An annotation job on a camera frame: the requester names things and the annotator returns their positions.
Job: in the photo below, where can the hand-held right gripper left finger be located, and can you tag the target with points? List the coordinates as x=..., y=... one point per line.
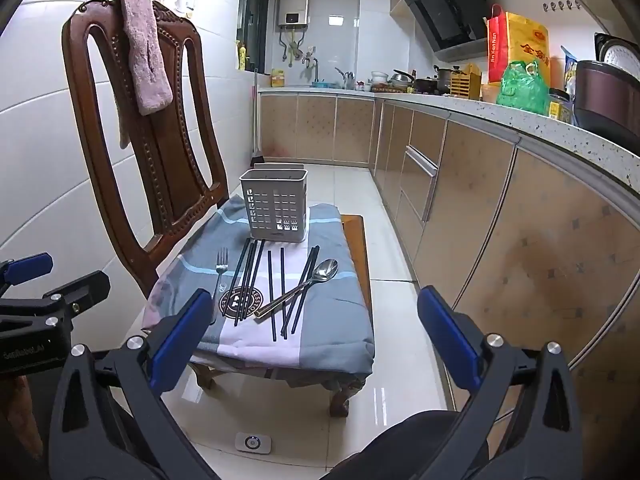
x=182, y=340

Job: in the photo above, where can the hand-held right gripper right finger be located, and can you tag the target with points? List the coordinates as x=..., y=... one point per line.
x=447, y=340

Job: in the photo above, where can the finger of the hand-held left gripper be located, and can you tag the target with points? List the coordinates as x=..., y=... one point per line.
x=85, y=287
x=27, y=267

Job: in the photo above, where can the silver fork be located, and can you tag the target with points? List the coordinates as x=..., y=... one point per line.
x=220, y=272

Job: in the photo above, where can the bunch of black chopsticks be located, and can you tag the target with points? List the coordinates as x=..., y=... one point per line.
x=270, y=300

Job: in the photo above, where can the silver spoon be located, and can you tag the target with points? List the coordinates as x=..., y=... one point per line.
x=327, y=270

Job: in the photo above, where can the grey perforated utensil holder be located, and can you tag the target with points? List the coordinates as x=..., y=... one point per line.
x=272, y=210

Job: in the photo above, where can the person's left hand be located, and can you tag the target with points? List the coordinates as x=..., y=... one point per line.
x=17, y=410

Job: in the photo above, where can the person's dark trousers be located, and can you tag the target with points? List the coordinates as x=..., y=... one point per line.
x=400, y=445

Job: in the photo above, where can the grey pink checked cloth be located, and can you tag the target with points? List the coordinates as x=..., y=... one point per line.
x=330, y=320

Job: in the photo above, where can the white floor device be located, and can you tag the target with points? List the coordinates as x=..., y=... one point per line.
x=254, y=443

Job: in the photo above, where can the carved brown wooden chair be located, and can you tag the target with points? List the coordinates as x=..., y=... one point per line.
x=165, y=160

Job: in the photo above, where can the pink towel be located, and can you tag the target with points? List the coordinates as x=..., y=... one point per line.
x=147, y=60

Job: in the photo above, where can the broom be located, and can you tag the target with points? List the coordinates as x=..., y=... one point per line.
x=256, y=110

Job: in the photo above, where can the black frying pan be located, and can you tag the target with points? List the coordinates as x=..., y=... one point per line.
x=422, y=84

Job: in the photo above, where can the yellow wooden knife block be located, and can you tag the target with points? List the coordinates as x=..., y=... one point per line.
x=465, y=82

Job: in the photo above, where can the clear jar with dark lid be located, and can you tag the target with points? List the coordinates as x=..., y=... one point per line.
x=559, y=105

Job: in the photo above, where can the dark cooking pot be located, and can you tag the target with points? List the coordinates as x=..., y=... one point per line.
x=445, y=77

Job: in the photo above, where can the green plastic bag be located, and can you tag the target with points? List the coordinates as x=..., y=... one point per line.
x=522, y=87

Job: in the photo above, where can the steel bowl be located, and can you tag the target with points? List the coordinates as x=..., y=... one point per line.
x=401, y=80

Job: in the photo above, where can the white bowls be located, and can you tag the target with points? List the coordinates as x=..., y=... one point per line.
x=380, y=78

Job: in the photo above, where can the yellow bottle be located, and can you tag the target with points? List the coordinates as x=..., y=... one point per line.
x=242, y=57

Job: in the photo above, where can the yellow box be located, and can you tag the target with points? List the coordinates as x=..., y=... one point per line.
x=278, y=77

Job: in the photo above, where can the maroon rice cooker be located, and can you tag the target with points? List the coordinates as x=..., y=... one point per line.
x=605, y=95

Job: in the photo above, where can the blue snack packet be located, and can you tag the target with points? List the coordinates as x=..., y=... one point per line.
x=570, y=67

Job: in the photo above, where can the sink faucet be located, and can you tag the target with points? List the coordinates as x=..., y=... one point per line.
x=312, y=65

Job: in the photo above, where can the red yellow shopping bag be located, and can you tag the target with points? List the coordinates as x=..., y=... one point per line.
x=525, y=40

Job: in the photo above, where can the dark framed window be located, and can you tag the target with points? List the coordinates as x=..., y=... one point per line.
x=250, y=20

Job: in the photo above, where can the water heater pipes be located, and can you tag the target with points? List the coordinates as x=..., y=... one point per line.
x=292, y=45

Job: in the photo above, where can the black range hood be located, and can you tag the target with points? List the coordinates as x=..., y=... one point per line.
x=445, y=5

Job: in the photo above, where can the teapot wall sticker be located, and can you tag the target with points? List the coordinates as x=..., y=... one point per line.
x=184, y=2

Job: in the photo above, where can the white wall water heater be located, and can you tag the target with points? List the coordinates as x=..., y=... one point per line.
x=294, y=5

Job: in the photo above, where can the wall hook rail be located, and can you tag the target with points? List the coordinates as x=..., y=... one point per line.
x=562, y=6

